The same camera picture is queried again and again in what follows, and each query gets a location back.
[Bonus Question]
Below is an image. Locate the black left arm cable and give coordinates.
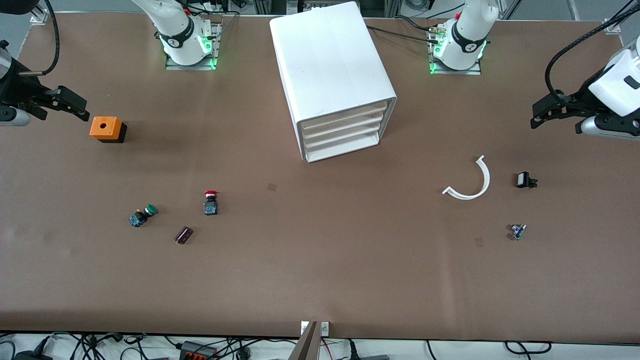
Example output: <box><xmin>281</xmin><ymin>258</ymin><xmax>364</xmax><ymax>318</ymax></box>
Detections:
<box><xmin>544</xmin><ymin>2</ymin><xmax>640</xmax><ymax>101</ymax></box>

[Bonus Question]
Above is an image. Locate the black looped floor cable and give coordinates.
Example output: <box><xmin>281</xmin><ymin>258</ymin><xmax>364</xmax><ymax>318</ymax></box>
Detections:
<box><xmin>504</xmin><ymin>340</ymin><xmax>552</xmax><ymax>355</ymax></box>

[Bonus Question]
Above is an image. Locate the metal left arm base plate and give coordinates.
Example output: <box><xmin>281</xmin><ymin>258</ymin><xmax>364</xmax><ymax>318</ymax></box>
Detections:
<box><xmin>429</xmin><ymin>25</ymin><xmax>483</xmax><ymax>76</ymax></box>

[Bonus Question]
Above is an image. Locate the black base cable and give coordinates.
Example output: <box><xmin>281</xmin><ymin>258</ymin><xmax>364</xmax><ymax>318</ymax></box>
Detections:
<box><xmin>367</xmin><ymin>25</ymin><xmax>441</xmax><ymax>46</ymax></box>
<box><xmin>395</xmin><ymin>15</ymin><xmax>439</xmax><ymax>33</ymax></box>

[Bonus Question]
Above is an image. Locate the brown wooden post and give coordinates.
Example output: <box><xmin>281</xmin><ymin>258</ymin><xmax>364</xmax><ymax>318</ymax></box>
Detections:
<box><xmin>288</xmin><ymin>321</ymin><xmax>319</xmax><ymax>360</ymax></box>

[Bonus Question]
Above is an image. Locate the orange button enclosure box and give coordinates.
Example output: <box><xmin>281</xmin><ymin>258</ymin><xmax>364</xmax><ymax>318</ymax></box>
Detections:
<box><xmin>89</xmin><ymin>116</ymin><xmax>128</xmax><ymax>144</ymax></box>

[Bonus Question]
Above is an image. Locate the white curved plastic strip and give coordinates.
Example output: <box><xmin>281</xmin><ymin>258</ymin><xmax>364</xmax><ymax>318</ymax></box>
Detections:
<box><xmin>442</xmin><ymin>155</ymin><xmax>491</xmax><ymax>201</ymax></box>

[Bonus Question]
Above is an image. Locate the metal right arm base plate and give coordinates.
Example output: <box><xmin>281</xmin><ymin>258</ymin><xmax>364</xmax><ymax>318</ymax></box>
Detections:
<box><xmin>165</xmin><ymin>22</ymin><xmax>222</xmax><ymax>71</ymax></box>

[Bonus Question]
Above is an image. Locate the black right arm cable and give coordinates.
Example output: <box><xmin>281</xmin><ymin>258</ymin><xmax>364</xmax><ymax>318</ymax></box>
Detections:
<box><xmin>17</xmin><ymin>0</ymin><xmax>60</xmax><ymax>76</ymax></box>

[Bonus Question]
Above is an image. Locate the white uppermost cabinet drawer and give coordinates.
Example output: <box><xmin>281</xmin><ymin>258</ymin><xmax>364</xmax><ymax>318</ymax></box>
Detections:
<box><xmin>299</xmin><ymin>102</ymin><xmax>389</xmax><ymax>132</ymax></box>

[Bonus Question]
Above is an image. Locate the green push button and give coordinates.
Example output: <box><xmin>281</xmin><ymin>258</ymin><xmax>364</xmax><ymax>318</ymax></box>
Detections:
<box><xmin>128</xmin><ymin>204</ymin><xmax>159</xmax><ymax>229</ymax></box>

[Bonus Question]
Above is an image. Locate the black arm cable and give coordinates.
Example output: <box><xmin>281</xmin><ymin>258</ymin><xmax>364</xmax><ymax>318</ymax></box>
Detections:
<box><xmin>544</xmin><ymin>2</ymin><xmax>640</xmax><ymax>101</ymax></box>
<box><xmin>17</xmin><ymin>0</ymin><xmax>60</xmax><ymax>76</ymax></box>

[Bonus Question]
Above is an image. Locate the black orange power strip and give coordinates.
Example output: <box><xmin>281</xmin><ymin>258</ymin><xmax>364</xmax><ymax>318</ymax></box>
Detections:
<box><xmin>179</xmin><ymin>340</ymin><xmax>219</xmax><ymax>360</ymax></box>

